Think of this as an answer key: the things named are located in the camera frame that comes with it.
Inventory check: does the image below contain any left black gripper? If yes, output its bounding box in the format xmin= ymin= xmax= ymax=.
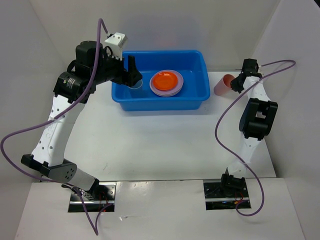
xmin=92 ymin=48 xmax=143 ymax=88

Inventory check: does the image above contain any blue plastic cup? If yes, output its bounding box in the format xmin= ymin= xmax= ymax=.
xmin=128 ymin=80 xmax=143 ymax=98

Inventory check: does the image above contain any pink plastic cup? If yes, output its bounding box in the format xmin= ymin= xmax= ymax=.
xmin=213 ymin=74 xmax=235 ymax=96

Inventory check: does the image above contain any orange plastic plate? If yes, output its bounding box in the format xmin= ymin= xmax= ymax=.
xmin=151 ymin=71 xmax=178 ymax=91

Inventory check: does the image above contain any pink plastic plate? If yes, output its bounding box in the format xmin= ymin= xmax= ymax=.
xmin=153 ymin=91 xmax=179 ymax=97

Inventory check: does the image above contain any purple plastic plate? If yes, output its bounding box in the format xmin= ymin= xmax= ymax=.
xmin=149 ymin=70 xmax=184 ymax=93

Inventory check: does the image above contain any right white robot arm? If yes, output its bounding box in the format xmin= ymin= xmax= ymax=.
xmin=214 ymin=58 xmax=278 ymax=197

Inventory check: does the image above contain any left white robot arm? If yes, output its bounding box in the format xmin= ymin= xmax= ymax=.
xmin=21 ymin=41 xmax=142 ymax=200

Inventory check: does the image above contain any blue plastic bin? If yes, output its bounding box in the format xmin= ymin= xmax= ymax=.
xmin=111 ymin=50 xmax=211 ymax=111

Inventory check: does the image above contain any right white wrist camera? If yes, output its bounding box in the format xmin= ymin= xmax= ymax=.
xmin=255 ymin=63 xmax=263 ymax=79

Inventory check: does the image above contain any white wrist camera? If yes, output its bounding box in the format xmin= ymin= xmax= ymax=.
xmin=255 ymin=63 xmax=263 ymax=79
xmin=104 ymin=32 xmax=128 ymax=61

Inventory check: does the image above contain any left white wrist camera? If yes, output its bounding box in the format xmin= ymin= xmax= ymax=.
xmin=104 ymin=32 xmax=128 ymax=61

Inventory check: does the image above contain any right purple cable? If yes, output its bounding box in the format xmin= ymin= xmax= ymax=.
xmin=214 ymin=59 xmax=297 ymax=217

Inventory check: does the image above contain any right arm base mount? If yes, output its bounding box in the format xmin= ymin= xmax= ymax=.
xmin=203 ymin=181 xmax=251 ymax=211

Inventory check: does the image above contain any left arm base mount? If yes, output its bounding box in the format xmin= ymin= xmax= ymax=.
xmin=68 ymin=182 xmax=117 ymax=213

